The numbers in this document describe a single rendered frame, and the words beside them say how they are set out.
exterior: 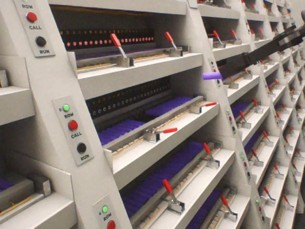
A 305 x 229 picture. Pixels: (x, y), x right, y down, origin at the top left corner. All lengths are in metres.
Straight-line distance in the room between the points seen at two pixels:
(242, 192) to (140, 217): 0.56
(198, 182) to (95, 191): 0.42
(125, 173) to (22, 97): 0.25
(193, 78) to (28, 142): 0.70
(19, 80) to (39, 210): 0.21
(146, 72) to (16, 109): 0.35
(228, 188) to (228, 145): 0.18
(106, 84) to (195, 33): 0.54
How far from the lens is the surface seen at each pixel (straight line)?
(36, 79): 0.47
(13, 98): 0.45
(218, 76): 0.67
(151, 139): 0.65
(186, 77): 1.05
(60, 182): 0.48
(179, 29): 1.05
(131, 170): 0.57
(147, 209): 0.69
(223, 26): 1.72
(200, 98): 0.99
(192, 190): 0.80
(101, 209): 0.51
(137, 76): 0.66
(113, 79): 0.59
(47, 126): 0.46
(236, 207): 1.07
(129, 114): 0.80
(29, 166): 0.54
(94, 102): 0.72
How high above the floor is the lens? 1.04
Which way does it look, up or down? 5 degrees down
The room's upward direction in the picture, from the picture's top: 19 degrees counter-clockwise
